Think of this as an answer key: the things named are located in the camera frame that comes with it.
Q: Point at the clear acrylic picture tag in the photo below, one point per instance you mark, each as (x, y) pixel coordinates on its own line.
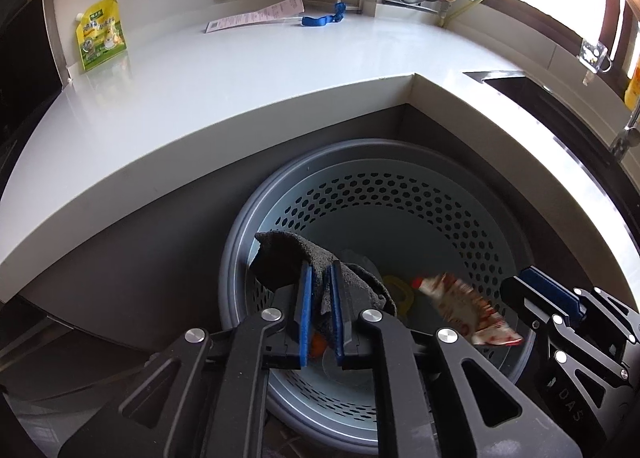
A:
(595, 53)

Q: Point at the green spouted pouch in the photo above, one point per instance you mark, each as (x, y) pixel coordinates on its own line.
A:
(100, 37)

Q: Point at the orange tangerine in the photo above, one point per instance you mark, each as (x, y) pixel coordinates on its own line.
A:
(316, 343)

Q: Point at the blue perforated plastic bin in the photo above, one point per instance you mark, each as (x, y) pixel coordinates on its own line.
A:
(400, 198)

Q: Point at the pink paper slip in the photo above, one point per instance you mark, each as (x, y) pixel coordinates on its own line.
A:
(255, 15)

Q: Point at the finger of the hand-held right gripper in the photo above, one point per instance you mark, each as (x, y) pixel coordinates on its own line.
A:
(530, 300)

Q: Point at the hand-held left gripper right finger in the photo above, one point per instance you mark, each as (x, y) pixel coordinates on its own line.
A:
(339, 315)

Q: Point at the red and white snack wrapper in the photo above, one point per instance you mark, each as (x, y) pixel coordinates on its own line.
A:
(465, 308)

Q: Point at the black cloth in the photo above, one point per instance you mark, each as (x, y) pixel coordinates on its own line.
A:
(285, 258)

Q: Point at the steel sink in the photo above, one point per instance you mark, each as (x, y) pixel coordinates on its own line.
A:
(565, 117)

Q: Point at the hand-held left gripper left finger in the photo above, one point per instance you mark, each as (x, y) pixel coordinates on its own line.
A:
(306, 315)

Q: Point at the metal faucet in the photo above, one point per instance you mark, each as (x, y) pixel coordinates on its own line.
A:
(625, 135)

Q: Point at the yellow bottle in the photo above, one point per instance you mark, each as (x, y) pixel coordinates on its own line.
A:
(634, 87)

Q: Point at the yellow plastic dish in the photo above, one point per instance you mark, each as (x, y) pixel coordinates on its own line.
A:
(400, 295)

